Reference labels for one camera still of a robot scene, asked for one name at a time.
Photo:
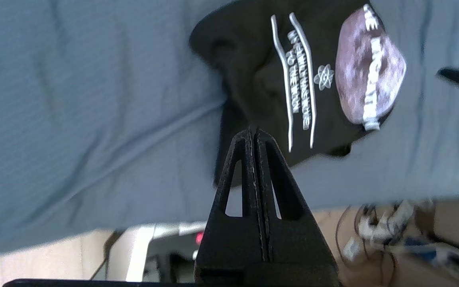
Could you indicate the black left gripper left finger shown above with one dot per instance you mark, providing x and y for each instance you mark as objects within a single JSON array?
[{"x": 233, "y": 247}]

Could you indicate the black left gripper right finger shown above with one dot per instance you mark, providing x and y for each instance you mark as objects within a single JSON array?
[{"x": 293, "y": 243}]

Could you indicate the black t-shirt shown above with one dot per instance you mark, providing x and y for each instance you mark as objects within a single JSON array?
[{"x": 253, "y": 59}]

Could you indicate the white grey robot base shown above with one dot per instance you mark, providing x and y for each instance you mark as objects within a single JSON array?
[{"x": 142, "y": 247}]

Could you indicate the blue power adapter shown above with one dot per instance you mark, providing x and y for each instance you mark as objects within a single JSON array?
[{"x": 424, "y": 249}]

